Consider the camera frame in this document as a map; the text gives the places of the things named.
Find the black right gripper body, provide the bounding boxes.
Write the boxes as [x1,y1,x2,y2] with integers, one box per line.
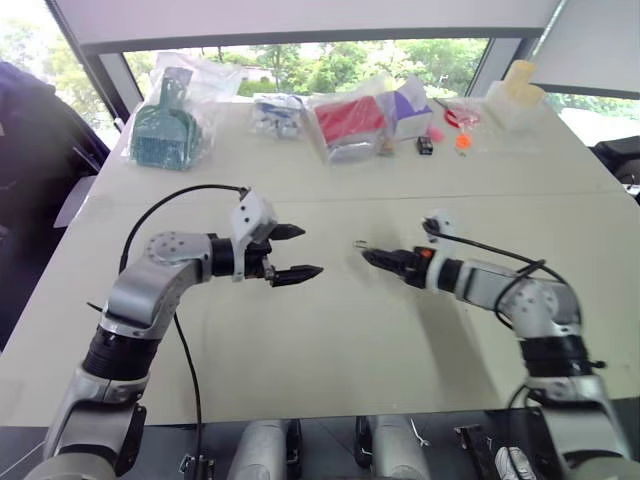
[397,246,434,291]

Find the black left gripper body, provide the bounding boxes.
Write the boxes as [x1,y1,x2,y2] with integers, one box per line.
[243,237,276,289]

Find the bag of blue white items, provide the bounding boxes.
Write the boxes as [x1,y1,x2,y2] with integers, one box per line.
[249,92,309,139]

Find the red box in plastic bag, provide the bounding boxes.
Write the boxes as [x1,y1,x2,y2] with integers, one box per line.
[306,91,394,167]

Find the white and purple box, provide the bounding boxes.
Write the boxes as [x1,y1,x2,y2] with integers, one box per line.
[382,74,436,144]

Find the bag of green plastic scoops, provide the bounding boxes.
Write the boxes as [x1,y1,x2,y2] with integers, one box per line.
[127,52,242,174]

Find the silver rounded robot leg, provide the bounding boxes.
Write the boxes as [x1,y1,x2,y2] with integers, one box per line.
[354,413,434,480]
[227,418,304,480]

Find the black clamp under table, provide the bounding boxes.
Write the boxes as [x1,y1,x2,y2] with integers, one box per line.
[179,452,217,480]

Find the wide white roller blind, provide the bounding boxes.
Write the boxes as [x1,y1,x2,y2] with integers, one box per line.
[44,0,567,52]

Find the pale yellow foam piece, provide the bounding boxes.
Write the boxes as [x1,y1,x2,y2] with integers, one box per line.
[503,59,546,107]

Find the white sneaker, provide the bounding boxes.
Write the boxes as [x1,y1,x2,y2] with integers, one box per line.
[494,444,539,480]

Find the black office chair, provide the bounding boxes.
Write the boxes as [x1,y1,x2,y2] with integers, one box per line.
[591,134,640,207]

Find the dark purple jacket on chair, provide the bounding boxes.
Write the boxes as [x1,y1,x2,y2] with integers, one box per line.
[0,59,114,352]

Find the narrow white roller blind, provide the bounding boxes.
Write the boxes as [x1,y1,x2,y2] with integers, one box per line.
[529,0,640,99]

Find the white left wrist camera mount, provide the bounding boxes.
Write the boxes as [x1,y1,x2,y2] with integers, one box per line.
[229,187,279,283]

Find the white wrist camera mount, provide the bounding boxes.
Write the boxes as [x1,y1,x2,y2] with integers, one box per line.
[229,187,279,283]
[421,208,462,292]

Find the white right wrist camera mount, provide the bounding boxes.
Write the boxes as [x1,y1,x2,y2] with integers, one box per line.
[421,208,462,292]

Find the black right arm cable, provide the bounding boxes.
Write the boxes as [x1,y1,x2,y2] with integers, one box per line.
[422,218,572,332]

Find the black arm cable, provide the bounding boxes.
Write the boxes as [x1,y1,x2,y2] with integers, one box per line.
[422,218,572,332]
[118,184,251,474]

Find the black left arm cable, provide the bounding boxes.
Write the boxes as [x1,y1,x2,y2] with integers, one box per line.
[118,184,251,474]

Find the red-handled tool in bag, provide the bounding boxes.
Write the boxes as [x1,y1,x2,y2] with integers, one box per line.
[433,97,484,129]

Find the black flat bracket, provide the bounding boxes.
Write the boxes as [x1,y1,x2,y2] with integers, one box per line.
[452,423,502,480]

